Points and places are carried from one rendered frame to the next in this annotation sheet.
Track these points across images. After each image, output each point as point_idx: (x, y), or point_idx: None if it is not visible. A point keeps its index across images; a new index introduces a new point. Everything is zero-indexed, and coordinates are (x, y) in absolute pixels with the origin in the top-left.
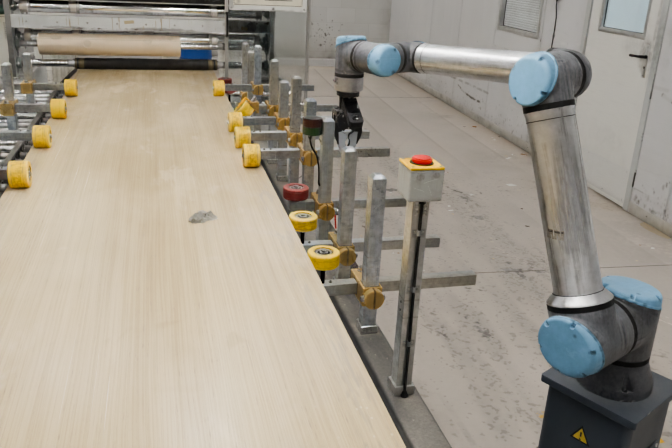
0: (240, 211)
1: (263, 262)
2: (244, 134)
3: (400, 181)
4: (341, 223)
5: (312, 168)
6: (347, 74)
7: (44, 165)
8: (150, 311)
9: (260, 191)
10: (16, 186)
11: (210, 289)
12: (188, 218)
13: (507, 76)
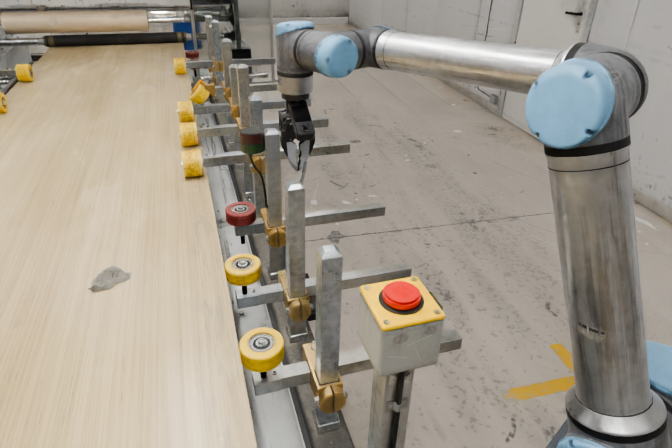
0: (164, 259)
1: (173, 375)
2: (189, 132)
3: (363, 326)
4: (290, 273)
5: (263, 174)
6: (292, 73)
7: None
8: None
9: (196, 218)
10: None
11: None
12: (91, 280)
13: (507, 82)
